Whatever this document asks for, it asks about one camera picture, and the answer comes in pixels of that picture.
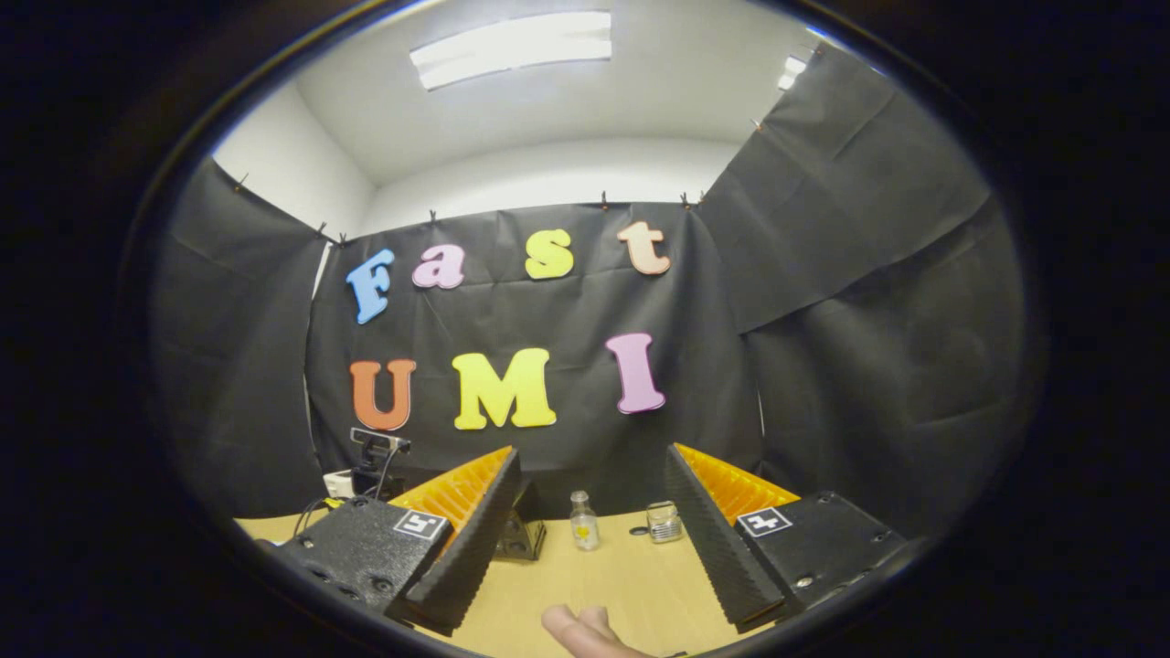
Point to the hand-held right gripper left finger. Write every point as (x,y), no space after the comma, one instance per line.
(475,548)

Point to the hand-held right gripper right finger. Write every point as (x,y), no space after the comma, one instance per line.
(717,548)

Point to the white toaster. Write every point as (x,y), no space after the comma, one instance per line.
(338,482)

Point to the metal mesh utensil holder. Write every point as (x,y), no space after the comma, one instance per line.
(664,523)

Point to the clear bottle with yellow label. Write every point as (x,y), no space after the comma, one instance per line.
(584,525)

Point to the black backdrop cloth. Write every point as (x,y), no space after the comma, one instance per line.
(868,320)

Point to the long ceiling light panel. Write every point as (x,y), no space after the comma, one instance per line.
(512,46)

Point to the small ceiling light panel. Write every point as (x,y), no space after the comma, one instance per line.
(792,71)

